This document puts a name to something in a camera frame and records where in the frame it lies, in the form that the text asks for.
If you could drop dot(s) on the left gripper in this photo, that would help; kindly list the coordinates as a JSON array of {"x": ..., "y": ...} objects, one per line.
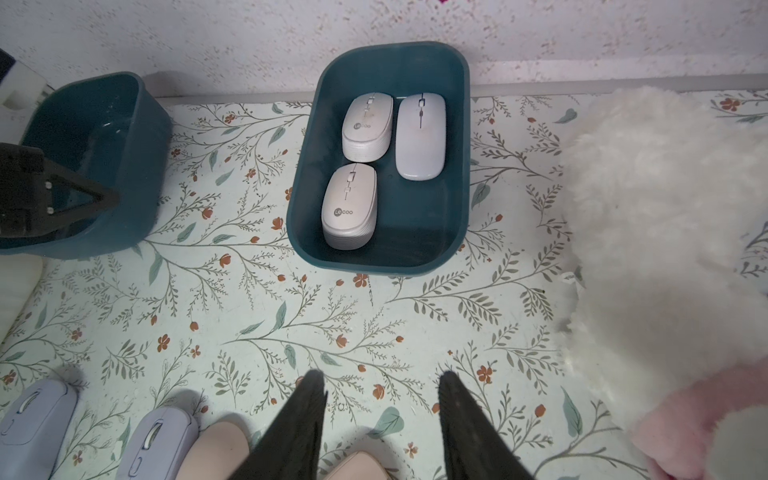
[{"x": 66, "y": 196}]

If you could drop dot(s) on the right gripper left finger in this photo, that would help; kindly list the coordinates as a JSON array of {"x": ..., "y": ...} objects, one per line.
[{"x": 290, "y": 448}]

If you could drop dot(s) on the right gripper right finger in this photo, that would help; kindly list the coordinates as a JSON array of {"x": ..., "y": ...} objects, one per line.
[{"x": 472, "y": 447}]

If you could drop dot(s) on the white mouse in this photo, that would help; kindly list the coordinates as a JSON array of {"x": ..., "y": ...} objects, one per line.
[
  {"x": 367, "y": 127},
  {"x": 349, "y": 209},
  {"x": 420, "y": 144}
]

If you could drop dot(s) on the teal storage box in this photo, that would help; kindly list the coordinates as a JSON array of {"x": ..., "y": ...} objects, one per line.
[
  {"x": 420, "y": 224},
  {"x": 111, "y": 130}
]

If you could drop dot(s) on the purple mouse centre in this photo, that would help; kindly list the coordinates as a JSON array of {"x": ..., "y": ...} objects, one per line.
[{"x": 159, "y": 445}]

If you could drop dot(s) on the purple mouse upright left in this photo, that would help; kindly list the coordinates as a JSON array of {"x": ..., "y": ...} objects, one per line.
[{"x": 34, "y": 428}]

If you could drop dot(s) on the white plush toy pink dress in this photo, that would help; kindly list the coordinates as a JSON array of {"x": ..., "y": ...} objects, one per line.
[{"x": 658, "y": 195}]

